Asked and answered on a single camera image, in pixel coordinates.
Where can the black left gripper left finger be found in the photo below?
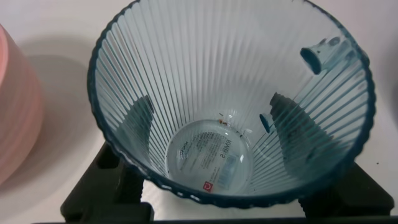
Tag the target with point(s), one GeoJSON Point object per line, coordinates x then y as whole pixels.
{"type": "Point", "coordinates": [102, 186]}

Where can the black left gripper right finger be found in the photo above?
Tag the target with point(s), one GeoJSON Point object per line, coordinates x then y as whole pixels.
{"type": "Point", "coordinates": [357, 193]}

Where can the clear blue ribbed cup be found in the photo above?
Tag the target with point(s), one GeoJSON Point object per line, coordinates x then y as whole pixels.
{"type": "Point", "coordinates": [202, 77]}

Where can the pink plastic bowl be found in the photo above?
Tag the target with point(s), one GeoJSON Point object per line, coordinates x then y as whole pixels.
{"type": "Point", "coordinates": [18, 109]}

